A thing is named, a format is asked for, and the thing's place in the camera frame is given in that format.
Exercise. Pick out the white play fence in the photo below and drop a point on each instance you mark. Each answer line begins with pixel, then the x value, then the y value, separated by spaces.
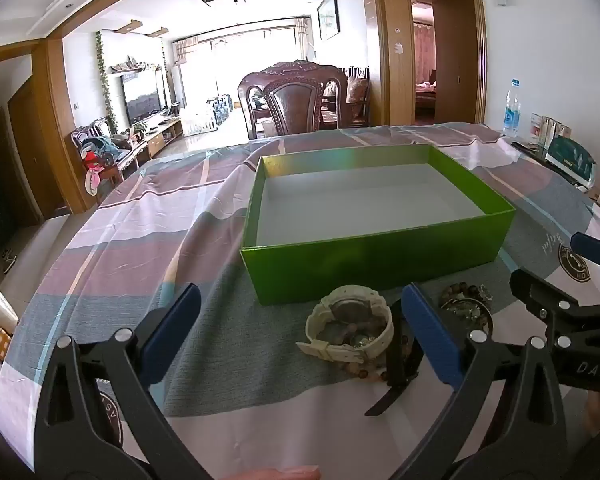
pixel 205 117

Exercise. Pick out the standing air conditioner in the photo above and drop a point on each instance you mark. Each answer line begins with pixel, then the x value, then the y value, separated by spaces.
pixel 178 85

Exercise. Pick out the framed wall painting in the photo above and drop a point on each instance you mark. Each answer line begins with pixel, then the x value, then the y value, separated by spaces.
pixel 328 14

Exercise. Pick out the white carton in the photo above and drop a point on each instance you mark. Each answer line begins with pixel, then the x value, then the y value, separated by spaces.
pixel 547 130

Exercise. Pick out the clear water bottle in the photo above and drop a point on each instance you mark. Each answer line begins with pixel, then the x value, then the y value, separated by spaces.
pixel 511 115

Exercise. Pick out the black wrist watch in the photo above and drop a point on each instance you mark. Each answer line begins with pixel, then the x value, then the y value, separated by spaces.
pixel 397 360

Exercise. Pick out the white wrist watch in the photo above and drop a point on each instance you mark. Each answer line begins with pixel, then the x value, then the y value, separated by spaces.
pixel 330 351

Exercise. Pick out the green ivy garland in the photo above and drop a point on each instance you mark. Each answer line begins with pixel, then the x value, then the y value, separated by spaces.
pixel 105 80

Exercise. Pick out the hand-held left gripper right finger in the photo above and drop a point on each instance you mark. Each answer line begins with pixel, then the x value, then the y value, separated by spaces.
pixel 430 332

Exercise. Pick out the person's left hand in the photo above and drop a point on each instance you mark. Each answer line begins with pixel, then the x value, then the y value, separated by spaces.
pixel 275 474

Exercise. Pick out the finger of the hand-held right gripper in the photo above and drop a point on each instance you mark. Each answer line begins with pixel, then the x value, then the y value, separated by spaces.
pixel 535 292
pixel 592 250

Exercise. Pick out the striped tablecloth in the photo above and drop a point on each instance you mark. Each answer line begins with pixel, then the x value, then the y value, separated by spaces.
pixel 155 210

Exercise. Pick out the flat screen television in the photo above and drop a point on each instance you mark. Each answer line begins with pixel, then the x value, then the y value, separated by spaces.
pixel 141 95

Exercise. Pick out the wooden chair with clothes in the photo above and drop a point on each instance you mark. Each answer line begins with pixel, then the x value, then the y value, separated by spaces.
pixel 130 152

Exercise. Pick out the wooden armchair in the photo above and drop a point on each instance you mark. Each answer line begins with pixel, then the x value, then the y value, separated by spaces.
pixel 357 95

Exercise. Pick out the pile of clothes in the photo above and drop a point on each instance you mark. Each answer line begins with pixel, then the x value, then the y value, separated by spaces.
pixel 100 155

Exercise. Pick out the dark bangle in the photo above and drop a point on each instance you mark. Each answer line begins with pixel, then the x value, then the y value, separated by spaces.
pixel 486 322

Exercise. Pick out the carved wooden dining chair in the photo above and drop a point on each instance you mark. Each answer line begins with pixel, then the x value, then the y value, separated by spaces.
pixel 292 105

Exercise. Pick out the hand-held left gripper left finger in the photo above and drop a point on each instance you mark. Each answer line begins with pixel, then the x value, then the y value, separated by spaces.
pixel 176 317

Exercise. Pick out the wooden television cabinet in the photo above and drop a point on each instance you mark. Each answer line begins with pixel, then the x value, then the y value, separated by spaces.
pixel 160 137

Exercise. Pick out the pair of shoes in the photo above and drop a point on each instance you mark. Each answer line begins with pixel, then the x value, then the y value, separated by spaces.
pixel 5 261

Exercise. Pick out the green tissue box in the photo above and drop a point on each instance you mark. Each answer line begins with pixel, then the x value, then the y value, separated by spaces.
pixel 570 160

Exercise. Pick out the green cardboard box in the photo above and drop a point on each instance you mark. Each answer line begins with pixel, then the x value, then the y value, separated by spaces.
pixel 370 260

